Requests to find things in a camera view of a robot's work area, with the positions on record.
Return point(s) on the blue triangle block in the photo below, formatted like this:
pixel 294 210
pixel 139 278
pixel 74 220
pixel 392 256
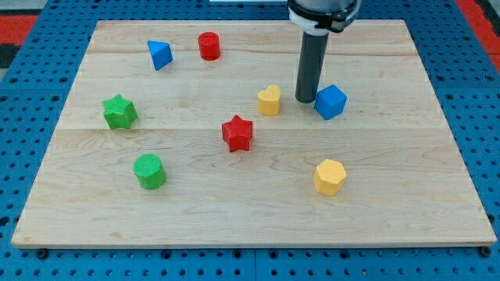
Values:
pixel 161 54

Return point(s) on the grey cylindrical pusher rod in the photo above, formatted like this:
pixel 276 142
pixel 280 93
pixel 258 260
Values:
pixel 310 65

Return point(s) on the red cylinder block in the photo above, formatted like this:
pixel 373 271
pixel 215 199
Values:
pixel 209 46

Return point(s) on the green star block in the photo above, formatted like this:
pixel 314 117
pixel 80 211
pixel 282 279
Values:
pixel 119 113

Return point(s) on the red star block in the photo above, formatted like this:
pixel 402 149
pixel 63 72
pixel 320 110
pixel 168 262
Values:
pixel 238 133

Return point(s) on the blue cube block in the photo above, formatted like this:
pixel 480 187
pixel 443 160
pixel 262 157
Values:
pixel 330 102

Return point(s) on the green cylinder block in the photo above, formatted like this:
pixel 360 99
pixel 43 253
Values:
pixel 149 170

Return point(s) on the yellow heart block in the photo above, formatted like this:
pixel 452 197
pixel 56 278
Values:
pixel 268 101

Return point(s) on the light wooden board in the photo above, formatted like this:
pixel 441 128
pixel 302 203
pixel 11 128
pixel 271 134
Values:
pixel 406 183

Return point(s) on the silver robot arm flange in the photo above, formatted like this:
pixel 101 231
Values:
pixel 318 17

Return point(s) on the yellow hexagon block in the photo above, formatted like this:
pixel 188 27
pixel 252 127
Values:
pixel 329 177

